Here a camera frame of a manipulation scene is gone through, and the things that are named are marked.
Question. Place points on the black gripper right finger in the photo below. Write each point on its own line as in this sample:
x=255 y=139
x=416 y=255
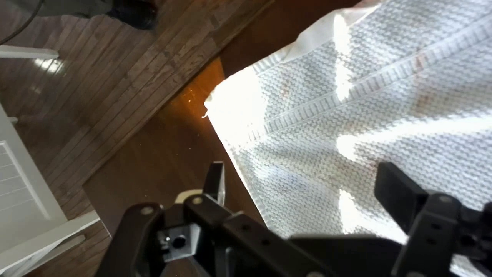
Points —
x=401 y=198

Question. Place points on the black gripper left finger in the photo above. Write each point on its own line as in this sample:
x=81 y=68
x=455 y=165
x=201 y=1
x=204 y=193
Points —
x=215 y=182

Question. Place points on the white waffle towel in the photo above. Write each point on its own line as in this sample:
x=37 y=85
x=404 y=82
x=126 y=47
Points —
x=358 y=102

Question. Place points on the white panelled board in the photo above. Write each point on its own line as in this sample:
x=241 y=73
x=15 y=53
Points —
x=24 y=205

